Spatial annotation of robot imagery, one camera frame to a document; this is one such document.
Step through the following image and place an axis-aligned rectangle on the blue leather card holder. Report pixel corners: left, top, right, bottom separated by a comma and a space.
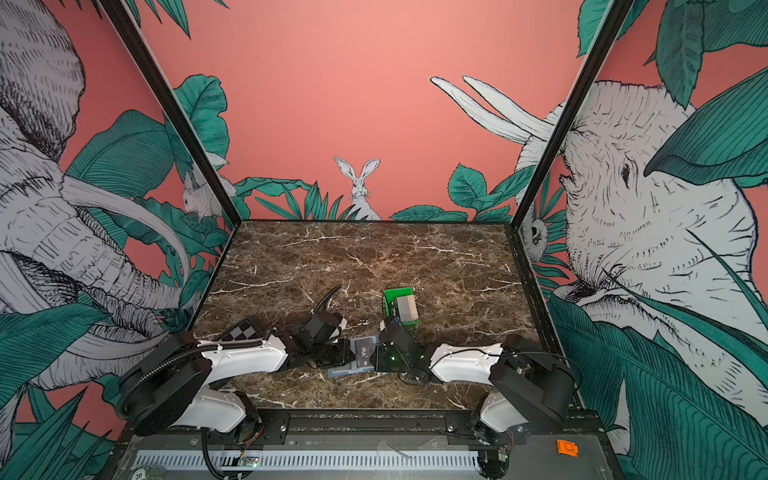
328, 335, 379, 378

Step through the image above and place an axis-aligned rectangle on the green plastic card tray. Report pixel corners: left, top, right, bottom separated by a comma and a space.
381, 287, 419, 329

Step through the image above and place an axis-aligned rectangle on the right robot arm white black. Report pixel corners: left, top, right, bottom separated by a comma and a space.
370, 324, 577, 435

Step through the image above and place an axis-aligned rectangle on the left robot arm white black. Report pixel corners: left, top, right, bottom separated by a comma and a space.
115, 307, 352, 443

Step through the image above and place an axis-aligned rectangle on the stack of credit cards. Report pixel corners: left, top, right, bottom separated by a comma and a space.
396, 294, 419, 324

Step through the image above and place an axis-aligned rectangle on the black white checkerboard plate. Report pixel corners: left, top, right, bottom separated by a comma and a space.
216, 317, 263, 342

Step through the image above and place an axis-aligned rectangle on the green lit circuit board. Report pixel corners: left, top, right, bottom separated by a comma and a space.
238, 456, 260, 469

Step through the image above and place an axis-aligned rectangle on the orange connector clip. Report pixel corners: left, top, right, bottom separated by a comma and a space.
556, 439, 579, 458

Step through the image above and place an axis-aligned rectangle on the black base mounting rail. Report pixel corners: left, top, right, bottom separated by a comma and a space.
252, 409, 519, 448

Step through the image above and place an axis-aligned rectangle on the white slotted cable duct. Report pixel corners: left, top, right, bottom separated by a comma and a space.
133, 450, 481, 472

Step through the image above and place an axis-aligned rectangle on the black right frame post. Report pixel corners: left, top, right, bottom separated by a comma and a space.
511, 0, 633, 230

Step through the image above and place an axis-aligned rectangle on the black frame post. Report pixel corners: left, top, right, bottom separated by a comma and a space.
511, 0, 633, 230
99, 0, 242, 229

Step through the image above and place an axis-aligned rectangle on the black left frame post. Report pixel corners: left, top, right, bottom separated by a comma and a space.
99, 0, 242, 229

